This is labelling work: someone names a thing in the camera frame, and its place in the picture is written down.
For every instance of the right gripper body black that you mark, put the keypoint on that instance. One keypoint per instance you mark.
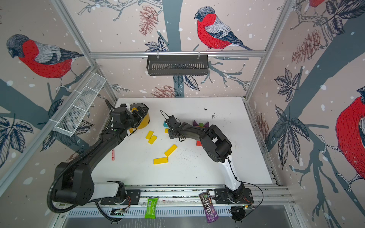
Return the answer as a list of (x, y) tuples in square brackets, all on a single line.
[(171, 133)]

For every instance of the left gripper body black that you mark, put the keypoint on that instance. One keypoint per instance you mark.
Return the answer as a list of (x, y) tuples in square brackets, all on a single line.
[(135, 118)]

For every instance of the yellow block bottom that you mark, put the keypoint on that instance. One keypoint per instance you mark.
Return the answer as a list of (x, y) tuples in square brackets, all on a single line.
[(162, 160)]

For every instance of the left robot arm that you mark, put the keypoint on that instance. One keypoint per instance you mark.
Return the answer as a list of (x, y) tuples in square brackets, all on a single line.
[(73, 184)]

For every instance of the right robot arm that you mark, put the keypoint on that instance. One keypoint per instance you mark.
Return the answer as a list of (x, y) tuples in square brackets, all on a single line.
[(218, 147)]

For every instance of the glass pot lid yellow knob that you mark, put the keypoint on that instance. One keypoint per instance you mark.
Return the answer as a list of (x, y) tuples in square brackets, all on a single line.
[(141, 107)]

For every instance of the yellow pot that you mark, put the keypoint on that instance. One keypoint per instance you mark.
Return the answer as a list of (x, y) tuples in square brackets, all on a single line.
[(143, 123)]

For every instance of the green snack packet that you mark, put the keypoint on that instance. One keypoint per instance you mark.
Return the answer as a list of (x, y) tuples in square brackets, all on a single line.
[(151, 208)]

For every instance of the purple candy packet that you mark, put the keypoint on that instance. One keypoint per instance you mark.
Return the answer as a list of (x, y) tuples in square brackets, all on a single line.
[(210, 212)]

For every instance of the black wire basket shelf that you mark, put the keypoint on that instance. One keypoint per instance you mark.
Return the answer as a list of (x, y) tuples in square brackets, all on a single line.
[(177, 65)]

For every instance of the white wire basket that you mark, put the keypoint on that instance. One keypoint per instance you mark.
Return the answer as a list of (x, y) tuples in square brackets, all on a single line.
[(78, 108)]

